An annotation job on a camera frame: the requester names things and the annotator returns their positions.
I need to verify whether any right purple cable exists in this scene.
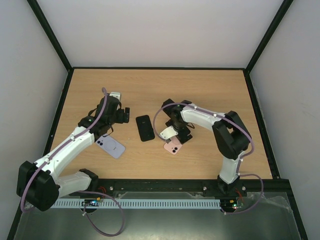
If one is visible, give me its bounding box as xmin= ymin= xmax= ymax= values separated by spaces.
xmin=152 ymin=101 xmax=265 ymax=216

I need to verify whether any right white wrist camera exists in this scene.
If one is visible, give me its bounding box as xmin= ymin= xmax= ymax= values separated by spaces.
xmin=159 ymin=126 xmax=178 ymax=141

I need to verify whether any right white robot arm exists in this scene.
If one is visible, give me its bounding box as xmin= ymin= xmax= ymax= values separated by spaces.
xmin=158 ymin=98 xmax=255 ymax=196

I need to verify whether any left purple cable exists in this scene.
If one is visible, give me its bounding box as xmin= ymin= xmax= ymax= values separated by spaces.
xmin=19 ymin=87 xmax=126 ymax=237

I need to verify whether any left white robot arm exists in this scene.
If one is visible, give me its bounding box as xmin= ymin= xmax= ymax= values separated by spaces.
xmin=16 ymin=92 xmax=130 ymax=212

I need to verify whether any pink phone case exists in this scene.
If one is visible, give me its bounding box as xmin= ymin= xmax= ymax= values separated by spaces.
xmin=163 ymin=136 xmax=183 ymax=155

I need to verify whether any grey slotted cable duct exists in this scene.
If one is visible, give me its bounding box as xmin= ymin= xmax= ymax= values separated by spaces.
xmin=52 ymin=198 xmax=221 ymax=210

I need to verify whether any black phone case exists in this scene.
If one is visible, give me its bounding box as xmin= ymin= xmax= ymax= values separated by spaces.
xmin=135 ymin=115 xmax=155 ymax=142

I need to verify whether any lilac phone case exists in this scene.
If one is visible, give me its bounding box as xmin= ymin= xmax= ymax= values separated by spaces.
xmin=95 ymin=135 xmax=126 ymax=159

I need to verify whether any black aluminium frame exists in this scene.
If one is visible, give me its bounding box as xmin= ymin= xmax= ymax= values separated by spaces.
xmin=4 ymin=0 xmax=310 ymax=240

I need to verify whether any purple cable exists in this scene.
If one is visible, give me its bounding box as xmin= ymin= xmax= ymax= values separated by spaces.
xmin=19 ymin=87 xmax=126 ymax=237
xmin=152 ymin=101 xmax=265 ymax=216

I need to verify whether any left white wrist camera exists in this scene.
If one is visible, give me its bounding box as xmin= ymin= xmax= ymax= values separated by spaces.
xmin=109 ymin=91 xmax=122 ymax=101

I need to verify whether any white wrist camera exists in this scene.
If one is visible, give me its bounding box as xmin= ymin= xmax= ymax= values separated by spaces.
xmin=109 ymin=91 xmax=122 ymax=101
xmin=159 ymin=126 xmax=178 ymax=141

